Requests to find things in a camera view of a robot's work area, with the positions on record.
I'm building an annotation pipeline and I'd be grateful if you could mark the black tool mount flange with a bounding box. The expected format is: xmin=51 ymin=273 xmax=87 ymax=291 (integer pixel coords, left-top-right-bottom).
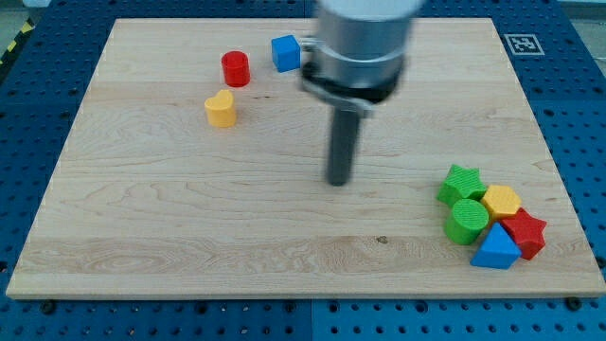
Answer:
xmin=300 ymin=62 xmax=402 ymax=117

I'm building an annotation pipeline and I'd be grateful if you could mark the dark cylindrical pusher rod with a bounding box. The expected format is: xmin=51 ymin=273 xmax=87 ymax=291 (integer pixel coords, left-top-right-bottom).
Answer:
xmin=326 ymin=108 xmax=361 ymax=187

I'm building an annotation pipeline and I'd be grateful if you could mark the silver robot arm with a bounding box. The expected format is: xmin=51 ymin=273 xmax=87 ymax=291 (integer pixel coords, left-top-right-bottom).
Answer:
xmin=300 ymin=0 xmax=424 ymax=187

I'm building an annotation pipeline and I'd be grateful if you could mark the yellow heart block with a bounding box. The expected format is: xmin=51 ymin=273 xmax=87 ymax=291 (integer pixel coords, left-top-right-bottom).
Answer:
xmin=205 ymin=90 xmax=237 ymax=128

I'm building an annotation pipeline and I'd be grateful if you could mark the blue cube block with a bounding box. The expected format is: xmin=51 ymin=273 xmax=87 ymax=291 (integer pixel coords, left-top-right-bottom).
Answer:
xmin=271 ymin=35 xmax=301 ymax=73

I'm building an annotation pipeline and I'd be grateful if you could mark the green star block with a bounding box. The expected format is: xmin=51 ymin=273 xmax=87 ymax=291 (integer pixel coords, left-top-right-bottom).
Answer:
xmin=437 ymin=164 xmax=488 ymax=207

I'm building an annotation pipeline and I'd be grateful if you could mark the red cylinder block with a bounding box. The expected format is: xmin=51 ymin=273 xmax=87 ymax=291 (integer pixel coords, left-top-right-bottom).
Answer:
xmin=221 ymin=50 xmax=250 ymax=87

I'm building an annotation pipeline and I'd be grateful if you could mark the green cylinder block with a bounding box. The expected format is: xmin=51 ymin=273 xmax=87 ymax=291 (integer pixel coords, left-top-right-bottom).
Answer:
xmin=444 ymin=199 xmax=490 ymax=245

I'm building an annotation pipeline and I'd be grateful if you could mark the wooden board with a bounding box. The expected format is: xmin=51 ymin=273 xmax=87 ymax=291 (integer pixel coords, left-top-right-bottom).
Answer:
xmin=7 ymin=18 xmax=605 ymax=300

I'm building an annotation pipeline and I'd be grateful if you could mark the yellow hexagon block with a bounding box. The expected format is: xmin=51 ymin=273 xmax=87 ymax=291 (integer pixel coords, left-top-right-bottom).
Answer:
xmin=480 ymin=185 xmax=522 ymax=221

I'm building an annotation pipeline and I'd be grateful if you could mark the white fiducial marker tag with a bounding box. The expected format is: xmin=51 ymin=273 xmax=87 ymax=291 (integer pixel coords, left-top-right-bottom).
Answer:
xmin=504 ymin=33 xmax=544 ymax=56

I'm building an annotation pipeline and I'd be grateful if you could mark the blue triangle block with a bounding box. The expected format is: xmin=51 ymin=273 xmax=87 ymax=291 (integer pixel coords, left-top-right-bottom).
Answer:
xmin=470 ymin=223 xmax=522 ymax=270

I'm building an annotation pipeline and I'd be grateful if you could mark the red star block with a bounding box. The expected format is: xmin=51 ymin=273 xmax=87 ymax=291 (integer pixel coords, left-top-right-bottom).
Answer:
xmin=500 ymin=207 xmax=547 ymax=260

